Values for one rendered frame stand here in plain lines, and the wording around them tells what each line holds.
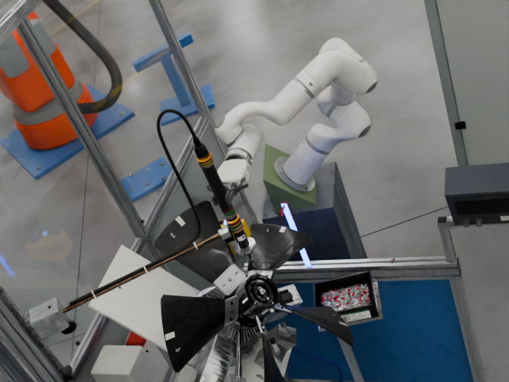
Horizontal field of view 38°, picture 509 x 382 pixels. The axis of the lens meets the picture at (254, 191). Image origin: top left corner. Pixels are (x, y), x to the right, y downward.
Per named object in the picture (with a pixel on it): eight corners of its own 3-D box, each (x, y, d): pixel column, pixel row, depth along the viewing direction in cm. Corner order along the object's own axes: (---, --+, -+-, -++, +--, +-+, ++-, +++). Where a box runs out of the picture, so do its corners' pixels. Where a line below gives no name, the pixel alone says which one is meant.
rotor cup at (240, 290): (256, 336, 233) (277, 320, 224) (217, 314, 230) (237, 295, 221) (267, 302, 243) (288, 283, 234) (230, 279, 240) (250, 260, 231)
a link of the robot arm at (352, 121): (315, 129, 301) (348, 86, 287) (347, 161, 296) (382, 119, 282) (299, 136, 291) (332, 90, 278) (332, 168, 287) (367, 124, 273)
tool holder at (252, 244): (232, 261, 228) (222, 239, 222) (226, 248, 234) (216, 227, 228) (259, 248, 229) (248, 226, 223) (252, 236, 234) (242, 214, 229)
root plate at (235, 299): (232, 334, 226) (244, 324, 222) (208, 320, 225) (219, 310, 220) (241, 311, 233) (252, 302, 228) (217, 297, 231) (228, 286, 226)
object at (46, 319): (39, 343, 221) (24, 325, 216) (37, 328, 226) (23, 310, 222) (70, 327, 222) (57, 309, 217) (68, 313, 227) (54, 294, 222)
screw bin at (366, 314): (320, 330, 264) (314, 317, 260) (317, 295, 277) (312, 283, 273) (380, 317, 259) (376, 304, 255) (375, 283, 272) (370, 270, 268)
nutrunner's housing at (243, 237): (244, 259, 231) (190, 143, 204) (240, 252, 234) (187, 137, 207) (255, 254, 231) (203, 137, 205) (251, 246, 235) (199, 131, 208)
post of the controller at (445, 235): (447, 263, 262) (437, 223, 250) (447, 257, 264) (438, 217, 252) (455, 263, 261) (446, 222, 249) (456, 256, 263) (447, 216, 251)
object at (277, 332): (284, 353, 256) (266, 348, 253) (283, 337, 259) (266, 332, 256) (296, 344, 250) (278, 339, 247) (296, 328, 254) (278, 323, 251)
